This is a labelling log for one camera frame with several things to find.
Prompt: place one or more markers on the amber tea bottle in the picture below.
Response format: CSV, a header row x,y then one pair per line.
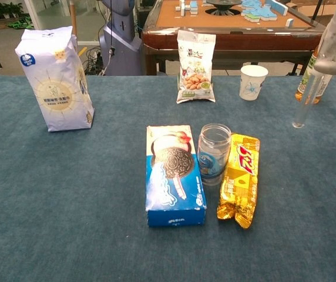
x,y
323,88

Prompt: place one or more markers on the brown mahjong table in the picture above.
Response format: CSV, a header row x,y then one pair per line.
x,y
244,41

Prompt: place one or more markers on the mahjong tile cluster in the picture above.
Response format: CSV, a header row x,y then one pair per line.
x,y
190,8

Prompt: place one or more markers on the clear plastic test tube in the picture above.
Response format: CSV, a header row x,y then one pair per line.
x,y
306,102

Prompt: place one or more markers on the blue white mahjong tile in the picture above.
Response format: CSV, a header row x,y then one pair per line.
x,y
289,22

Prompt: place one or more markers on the wooden pole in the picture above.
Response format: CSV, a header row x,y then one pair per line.
x,y
73,17

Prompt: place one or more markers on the potted green plants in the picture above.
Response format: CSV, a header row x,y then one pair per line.
x,y
0,8

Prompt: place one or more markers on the clear plastic jar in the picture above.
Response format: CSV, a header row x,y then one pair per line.
x,y
212,174

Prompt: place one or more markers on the blue felt table cover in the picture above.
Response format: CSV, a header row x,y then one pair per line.
x,y
68,191

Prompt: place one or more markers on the white paper cup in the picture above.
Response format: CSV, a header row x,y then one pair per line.
x,y
251,85

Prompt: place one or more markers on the white peanut snack bag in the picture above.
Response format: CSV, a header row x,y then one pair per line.
x,y
196,58

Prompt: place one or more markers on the green floor object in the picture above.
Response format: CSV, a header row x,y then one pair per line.
x,y
21,23

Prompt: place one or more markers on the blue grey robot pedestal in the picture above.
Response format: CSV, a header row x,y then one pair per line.
x,y
121,44

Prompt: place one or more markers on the tall white paper bag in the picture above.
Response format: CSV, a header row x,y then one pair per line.
x,y
56,88

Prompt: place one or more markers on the cardboard box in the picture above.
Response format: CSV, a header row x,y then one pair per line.
x,y
306,10

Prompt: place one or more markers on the black mahjong table hub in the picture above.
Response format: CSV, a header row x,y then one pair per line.
x,y
223,6

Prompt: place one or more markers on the blue mahjong tile wall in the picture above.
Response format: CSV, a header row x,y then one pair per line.
x,y
259,13

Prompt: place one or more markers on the blue Oreo cookie box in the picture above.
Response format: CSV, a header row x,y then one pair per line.
x,y
174,176

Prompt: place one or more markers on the yellow gold snack packet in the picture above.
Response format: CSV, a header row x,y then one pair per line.
x,y
241,182

